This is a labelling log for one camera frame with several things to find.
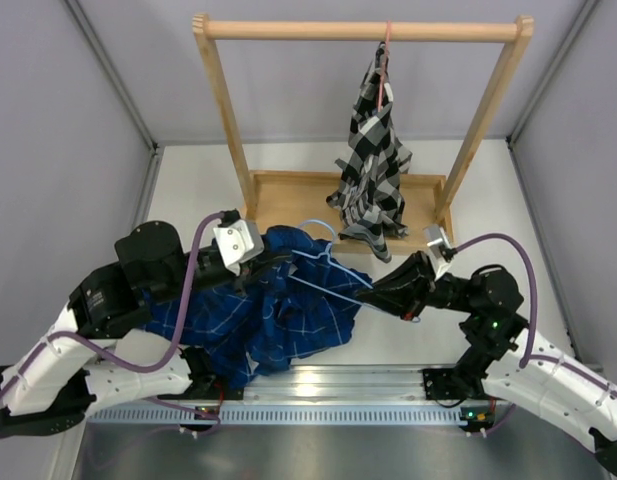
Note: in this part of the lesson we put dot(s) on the left aluminium frame post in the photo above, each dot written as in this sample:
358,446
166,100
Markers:
86,28

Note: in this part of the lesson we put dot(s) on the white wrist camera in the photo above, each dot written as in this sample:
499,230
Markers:
439,249
238,241

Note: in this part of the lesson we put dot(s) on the aluminium frame post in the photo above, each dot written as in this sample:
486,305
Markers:
86,28
568,40

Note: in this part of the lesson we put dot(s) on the wooden clothes rack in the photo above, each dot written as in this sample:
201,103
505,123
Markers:
278,197

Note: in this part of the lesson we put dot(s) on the right aluminium frame post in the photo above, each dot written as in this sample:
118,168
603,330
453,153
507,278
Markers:
568,40

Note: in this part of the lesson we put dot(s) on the black white plaid shirt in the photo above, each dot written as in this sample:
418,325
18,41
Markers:
368,198

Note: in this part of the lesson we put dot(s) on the aluminium mounting rail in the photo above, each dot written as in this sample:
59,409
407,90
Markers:
384,384

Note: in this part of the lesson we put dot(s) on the blue plaid shirt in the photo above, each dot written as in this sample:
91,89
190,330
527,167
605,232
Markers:
300,308

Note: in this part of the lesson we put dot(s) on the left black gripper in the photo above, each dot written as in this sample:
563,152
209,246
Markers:
255,267

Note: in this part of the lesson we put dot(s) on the perforated cable duct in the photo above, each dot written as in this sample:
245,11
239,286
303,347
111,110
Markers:
340,415

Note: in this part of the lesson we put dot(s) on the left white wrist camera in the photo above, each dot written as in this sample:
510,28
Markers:
238,241

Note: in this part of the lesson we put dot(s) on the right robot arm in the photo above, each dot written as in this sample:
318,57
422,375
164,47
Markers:
505,359

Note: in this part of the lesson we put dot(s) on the pink wire hanger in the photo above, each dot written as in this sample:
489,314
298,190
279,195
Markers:
383,72

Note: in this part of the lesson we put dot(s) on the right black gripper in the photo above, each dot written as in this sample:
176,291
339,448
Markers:
400,291

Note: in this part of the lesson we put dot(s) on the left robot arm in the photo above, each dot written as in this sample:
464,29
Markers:
119,338

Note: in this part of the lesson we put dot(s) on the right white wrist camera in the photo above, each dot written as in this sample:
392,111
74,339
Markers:
439,249

